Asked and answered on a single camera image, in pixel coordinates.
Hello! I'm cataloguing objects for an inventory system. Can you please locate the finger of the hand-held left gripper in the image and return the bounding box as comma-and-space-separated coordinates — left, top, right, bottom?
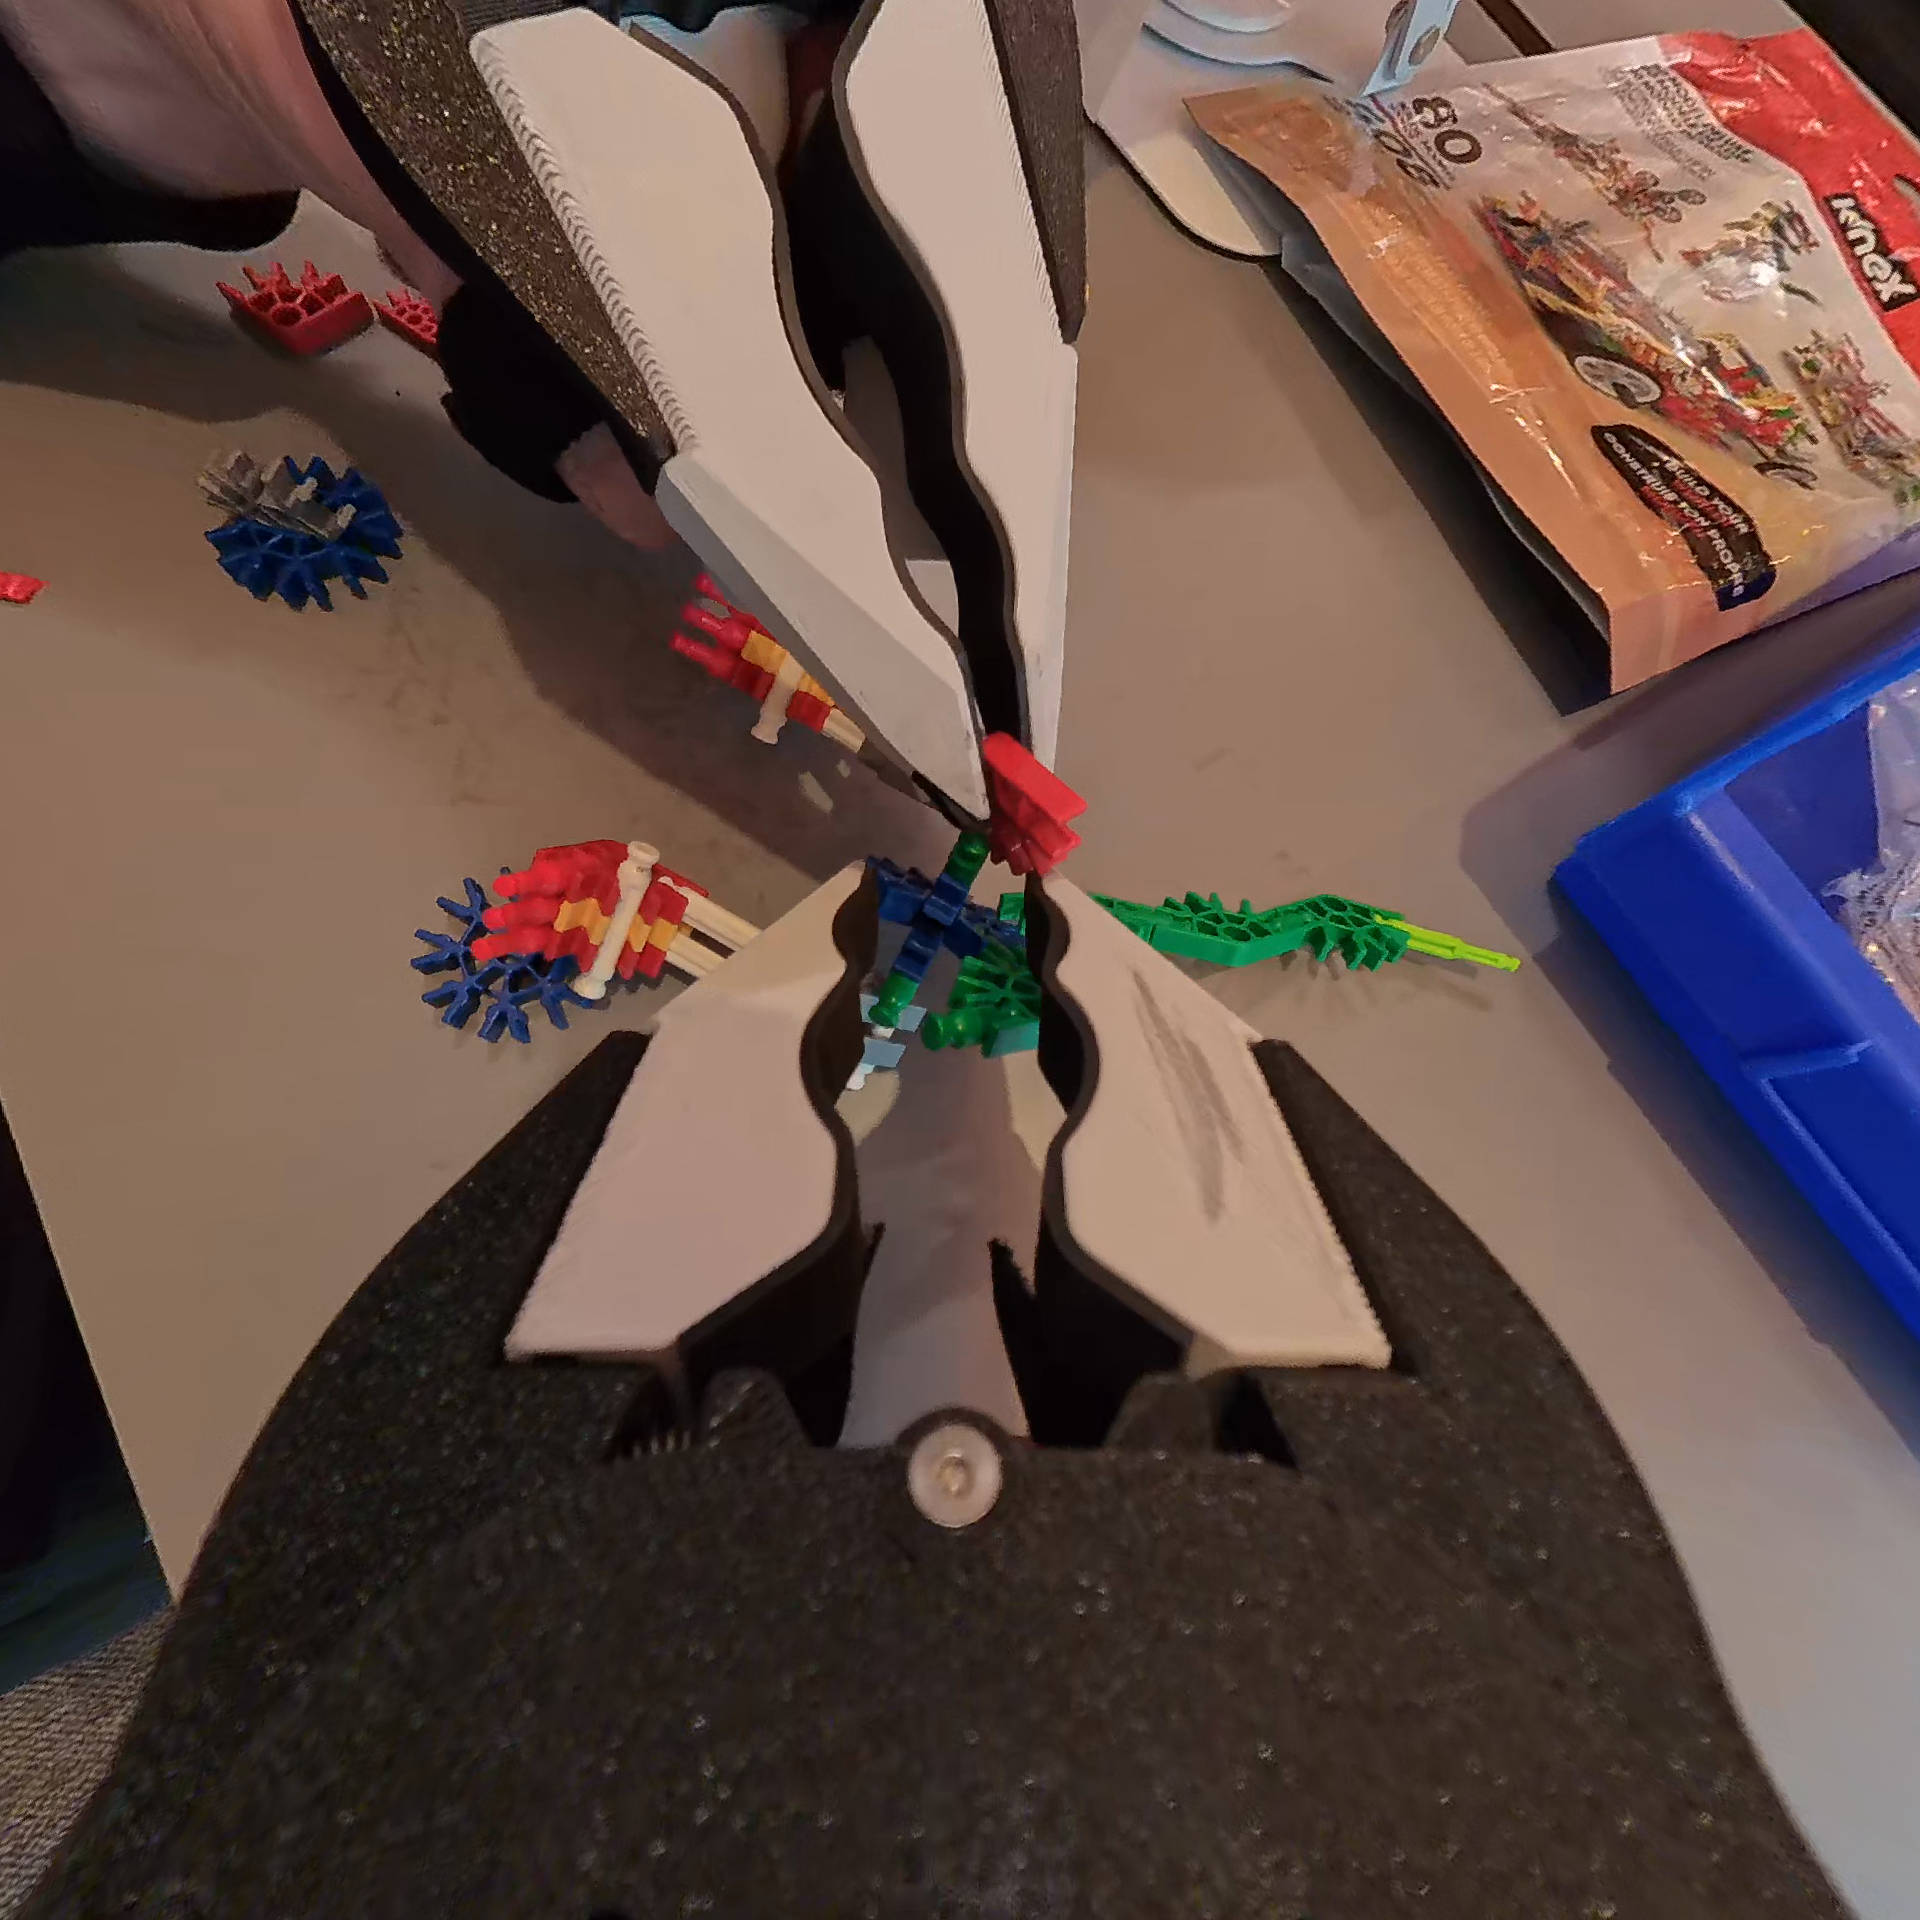
832, 0, 1082, 743
467, 6, 996, 825

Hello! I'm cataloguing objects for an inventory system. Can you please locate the blue snowflake connector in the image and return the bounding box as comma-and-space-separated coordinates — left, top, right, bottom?
412, 883, 602, 1045

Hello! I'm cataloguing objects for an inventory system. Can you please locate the brown toy parts bag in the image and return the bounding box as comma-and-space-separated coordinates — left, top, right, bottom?
1183, 30, 1920, 701

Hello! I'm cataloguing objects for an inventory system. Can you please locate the blue and grey connector stack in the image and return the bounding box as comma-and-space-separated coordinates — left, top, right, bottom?
198, 450, 408, 613

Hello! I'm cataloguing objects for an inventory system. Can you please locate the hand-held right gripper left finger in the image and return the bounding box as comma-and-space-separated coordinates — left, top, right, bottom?
506, 864, 888, 1447

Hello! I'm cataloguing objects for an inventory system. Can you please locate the blue and green toy model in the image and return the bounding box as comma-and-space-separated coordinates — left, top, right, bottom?
854, 832, 1522, 1091

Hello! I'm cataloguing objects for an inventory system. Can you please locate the blue plastic bin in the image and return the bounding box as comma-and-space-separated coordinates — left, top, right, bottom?
1552, 631, 1920, 1338

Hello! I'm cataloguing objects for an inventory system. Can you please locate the clear plastic bag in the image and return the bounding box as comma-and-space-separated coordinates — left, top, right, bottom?
1822, 691, 1920, 1022

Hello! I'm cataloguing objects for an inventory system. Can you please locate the red yellow claw toy assembly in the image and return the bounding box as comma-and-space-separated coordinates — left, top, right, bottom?
480, 837, 768, 1001
671, 574, 902, 774

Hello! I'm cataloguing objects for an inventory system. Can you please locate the person's black clothed body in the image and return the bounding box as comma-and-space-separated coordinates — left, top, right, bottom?
0, 1102, 173, 1614

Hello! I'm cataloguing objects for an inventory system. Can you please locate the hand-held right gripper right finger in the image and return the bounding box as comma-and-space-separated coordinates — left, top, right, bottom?
1032, 874, 1391, 1447

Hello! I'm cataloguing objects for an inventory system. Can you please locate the person's left hand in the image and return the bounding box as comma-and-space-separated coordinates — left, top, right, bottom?
434, 276, 680, 551

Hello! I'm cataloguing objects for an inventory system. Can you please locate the white and pale blue stand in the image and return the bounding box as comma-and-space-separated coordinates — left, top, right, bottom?
1085, 0, 1450, 265

